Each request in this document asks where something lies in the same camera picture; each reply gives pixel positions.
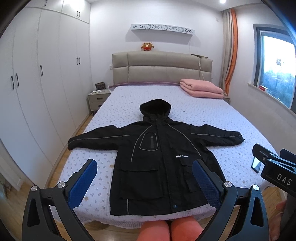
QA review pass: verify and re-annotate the folded pink blanket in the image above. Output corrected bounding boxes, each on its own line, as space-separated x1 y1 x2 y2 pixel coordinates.
180 79 224 99

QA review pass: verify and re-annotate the person's right hand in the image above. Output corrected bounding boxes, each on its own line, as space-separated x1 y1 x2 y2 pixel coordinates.
273 197 295 237

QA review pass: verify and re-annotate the brown bag on nightstand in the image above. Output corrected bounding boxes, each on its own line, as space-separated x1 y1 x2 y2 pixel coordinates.
95 82 106 91

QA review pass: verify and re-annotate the beige and orange curtain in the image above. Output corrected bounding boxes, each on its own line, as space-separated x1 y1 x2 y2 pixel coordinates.
219 8 238 95

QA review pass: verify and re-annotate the person's orange-clad right leg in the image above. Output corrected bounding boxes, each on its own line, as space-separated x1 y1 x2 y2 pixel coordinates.
171 216 203 241

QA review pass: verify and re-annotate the white decorative wall shelf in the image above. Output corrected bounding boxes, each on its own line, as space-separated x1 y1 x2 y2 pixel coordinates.
130 24 195 36

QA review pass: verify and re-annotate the person's orange-clad left leg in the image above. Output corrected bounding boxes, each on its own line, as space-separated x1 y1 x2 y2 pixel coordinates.
137 220 171 241

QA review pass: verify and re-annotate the person's orange-clad leg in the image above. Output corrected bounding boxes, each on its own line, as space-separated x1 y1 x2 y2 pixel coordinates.
137 220 171 241
171 216 203 241

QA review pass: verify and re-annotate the orange plush toy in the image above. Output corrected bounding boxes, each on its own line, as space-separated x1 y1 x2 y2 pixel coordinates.
141 42 154 51

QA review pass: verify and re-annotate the white wardrobe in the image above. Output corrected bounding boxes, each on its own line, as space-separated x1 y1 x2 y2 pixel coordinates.
1 1 93 187

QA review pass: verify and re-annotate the window with dark frame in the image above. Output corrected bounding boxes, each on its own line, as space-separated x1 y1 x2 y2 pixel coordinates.
253 24 295 111

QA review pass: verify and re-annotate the black hooded jacket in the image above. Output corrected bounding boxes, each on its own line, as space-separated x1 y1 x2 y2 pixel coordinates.
68 99 244 216

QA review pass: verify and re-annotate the beige padded headboard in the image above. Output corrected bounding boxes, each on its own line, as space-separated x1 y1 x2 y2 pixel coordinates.
112 51 213 85

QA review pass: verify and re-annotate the beige nightstand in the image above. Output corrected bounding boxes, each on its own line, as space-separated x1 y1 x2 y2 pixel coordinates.
88 89 111 115

